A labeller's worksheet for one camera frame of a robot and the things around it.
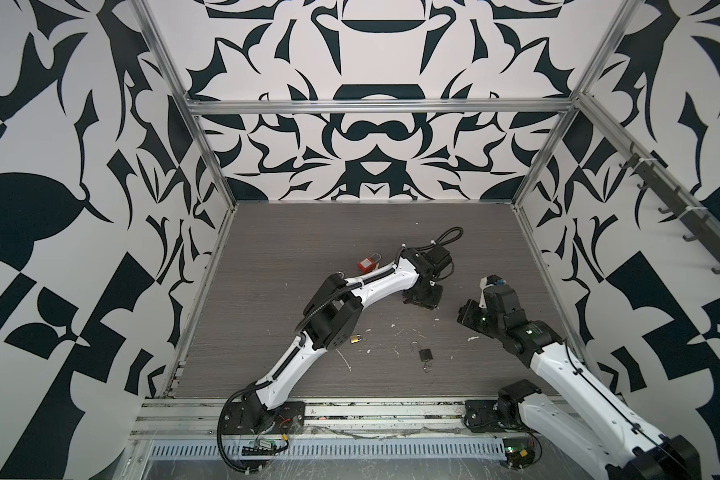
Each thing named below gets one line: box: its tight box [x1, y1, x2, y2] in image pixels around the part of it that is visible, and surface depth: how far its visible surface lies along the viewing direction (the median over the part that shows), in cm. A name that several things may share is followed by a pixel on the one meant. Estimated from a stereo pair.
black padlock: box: [410, 340, 433, 362], surface depth 86 cm
